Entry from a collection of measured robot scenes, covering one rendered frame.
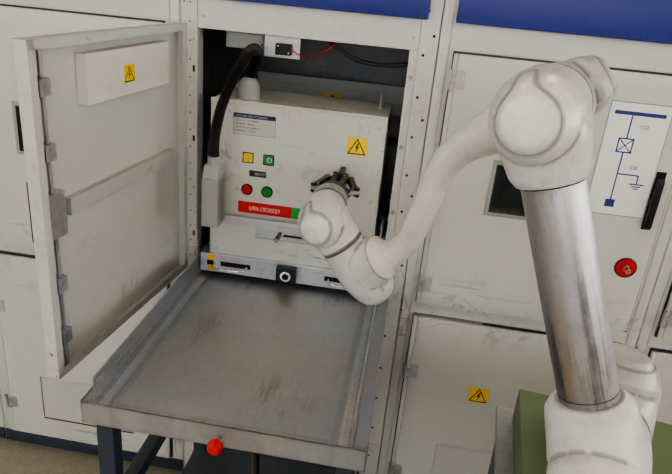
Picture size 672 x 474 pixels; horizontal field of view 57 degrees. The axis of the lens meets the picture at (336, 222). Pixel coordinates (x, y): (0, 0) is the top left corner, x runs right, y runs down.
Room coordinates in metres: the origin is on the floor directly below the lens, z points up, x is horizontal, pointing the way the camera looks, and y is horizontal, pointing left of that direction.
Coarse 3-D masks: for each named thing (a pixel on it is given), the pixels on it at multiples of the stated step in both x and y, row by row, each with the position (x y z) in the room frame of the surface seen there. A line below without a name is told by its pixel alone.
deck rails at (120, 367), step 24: (192, 264) 1.62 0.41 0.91; (192, 288) 1.58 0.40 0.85; (168, 312) 1.44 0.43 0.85; (144, 336) 1.29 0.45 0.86; (360, 336) 1.41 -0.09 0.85; (120, 360) 1.17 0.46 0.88; (144, 360) 1.22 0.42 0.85; (360, 360) 1.30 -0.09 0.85; (96, 384) 1.06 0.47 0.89; (120, 384) 1.12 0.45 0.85; (360, 384) 1.11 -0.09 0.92; (360, 408) 1.11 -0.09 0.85
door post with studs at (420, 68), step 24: (432, 0) 1.66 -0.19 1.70; (432, 24) 1.66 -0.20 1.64; (432, 48) 1.66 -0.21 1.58; (408, 72) 1.67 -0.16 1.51; (432, 72) 1.66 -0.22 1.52; (408, 96) 1.67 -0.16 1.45; (408, 120) 1.67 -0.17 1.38; (408, 144) 1.66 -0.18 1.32; (408, 168) 1.66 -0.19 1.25; (408, 192) 1.66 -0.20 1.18; (384, 336) 1.66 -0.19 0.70; (384, 360) 1.66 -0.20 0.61; (384, 384) 1.66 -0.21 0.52; (384, 408) 1.66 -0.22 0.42
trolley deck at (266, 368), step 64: (192, 320) 1.42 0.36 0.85; (256, 320) 1.44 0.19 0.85; (320, 320) 1.48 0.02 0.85; (384, 320) 1.51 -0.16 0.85; (128, 384) 1.13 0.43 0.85; (192, 384) 1.15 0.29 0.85; (256, 384) 1.17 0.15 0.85; (320, 384) 1.19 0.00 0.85; (256, 448) 1.01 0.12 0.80; (320, 448) 1.00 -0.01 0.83
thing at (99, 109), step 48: (48, 48) 1.23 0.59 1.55; (96, 48) 1.38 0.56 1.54; (144, 48) 1.52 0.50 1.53; (48, 96) 1.21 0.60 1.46; (96, 96) 1.32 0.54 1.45; (144, 96) 1.56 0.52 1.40; (48, 144) 1.17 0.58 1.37; (96, 144) 1.36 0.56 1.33; (144, 144) 1.56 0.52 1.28; (48, 192) 1.18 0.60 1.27; (96, 192) 1.32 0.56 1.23; (144, 192) 1.55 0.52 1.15; (48, 240) 1.14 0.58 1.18; (96, 240) 1.33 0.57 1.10; (144, 240) 1.54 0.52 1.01; (48, 288) 1.13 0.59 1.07; (96, 288) 1.32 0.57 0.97; (144, 288) 1.53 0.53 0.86; (48, 336) 1.13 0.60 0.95; (96, 336) 1.31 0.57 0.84
